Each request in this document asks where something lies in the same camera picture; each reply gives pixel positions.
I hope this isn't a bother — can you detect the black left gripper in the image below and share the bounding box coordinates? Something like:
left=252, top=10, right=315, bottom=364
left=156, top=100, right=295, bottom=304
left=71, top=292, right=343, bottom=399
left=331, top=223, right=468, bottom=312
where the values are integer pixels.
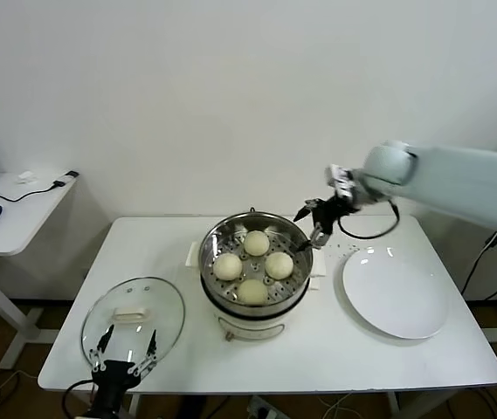
left=88, top=322, right=159, bottom=412

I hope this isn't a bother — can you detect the stainless steel steamer basket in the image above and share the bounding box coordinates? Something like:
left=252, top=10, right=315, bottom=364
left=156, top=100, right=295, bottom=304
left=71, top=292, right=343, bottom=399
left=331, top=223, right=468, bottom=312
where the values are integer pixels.
left=198, top=211, right=314, bottom=314

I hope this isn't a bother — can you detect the white steamed baozi bun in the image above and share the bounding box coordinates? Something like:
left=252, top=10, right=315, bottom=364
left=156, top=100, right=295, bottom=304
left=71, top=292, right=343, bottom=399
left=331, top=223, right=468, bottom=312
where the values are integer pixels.
left=212, top=253, right=244, bottom=281
left=244, top=230, right=270, bottom=257
left=265, top=251, right=295, bottom=280
left=237, top=278, right=269, bottom=306

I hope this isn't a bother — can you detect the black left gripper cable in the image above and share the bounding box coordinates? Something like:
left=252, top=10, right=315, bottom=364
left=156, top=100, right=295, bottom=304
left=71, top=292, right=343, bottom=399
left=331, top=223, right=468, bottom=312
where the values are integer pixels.
left=62, top=378, right=100, bottom=419

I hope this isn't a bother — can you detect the white electric cooker base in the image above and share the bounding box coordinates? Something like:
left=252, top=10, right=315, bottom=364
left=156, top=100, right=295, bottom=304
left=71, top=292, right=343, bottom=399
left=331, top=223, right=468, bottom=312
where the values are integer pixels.
left=185, top=241, right=328, bottom=340

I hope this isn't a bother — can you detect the black cable with adapter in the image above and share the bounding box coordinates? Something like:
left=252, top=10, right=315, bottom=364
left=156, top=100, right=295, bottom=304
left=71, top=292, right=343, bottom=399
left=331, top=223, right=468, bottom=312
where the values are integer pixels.
left=0, top=170, right=80, bottom=204

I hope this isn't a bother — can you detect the white side desk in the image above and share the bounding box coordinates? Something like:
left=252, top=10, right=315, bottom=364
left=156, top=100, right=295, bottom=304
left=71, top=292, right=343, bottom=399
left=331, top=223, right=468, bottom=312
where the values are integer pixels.
left=0, top=171, right=79, bottom=371

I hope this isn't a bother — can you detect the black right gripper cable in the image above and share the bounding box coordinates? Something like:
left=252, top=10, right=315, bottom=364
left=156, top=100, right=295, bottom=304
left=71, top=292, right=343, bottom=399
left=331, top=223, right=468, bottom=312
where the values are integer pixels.
left=337, top=198, right=402, bottom=240

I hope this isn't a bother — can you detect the white floor power strip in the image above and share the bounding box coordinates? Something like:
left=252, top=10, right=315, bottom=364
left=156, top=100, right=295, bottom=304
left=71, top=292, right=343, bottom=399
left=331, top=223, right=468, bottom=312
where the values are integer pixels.
left=247, top=395, right=278, bottom=419

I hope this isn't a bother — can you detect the large white plate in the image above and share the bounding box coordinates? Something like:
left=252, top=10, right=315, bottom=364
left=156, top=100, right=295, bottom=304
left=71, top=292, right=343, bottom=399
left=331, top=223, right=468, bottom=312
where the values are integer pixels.
left=342, top=246, right=452, bottom=340

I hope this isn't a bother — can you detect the black and white wall cable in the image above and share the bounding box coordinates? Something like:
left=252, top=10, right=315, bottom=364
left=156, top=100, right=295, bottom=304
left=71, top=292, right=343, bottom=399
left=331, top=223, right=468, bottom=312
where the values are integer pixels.
left=460, top=230, right=497, bottom=296

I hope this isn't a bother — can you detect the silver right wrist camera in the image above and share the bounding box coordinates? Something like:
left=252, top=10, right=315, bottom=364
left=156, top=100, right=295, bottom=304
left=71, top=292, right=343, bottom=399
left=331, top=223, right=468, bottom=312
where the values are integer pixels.
left=325, top=164, right=356, bottom=200

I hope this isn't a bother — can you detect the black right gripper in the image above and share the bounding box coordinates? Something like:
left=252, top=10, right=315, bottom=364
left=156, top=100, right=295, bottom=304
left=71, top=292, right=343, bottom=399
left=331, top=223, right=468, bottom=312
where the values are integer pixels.
left=293, top=196, right=358, bottom=253

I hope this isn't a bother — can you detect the round glass pot lid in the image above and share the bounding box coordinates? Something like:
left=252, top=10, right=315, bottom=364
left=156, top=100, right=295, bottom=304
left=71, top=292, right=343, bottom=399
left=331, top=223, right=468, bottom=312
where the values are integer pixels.
left=80, top=275, right=187, bottom=370

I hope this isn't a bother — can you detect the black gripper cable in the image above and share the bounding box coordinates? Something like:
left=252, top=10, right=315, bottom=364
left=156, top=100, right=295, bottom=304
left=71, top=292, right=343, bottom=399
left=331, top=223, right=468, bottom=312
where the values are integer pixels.
left=337, top=198, right=402, bottom=240
left=62, top=378, right=100, bottom=419

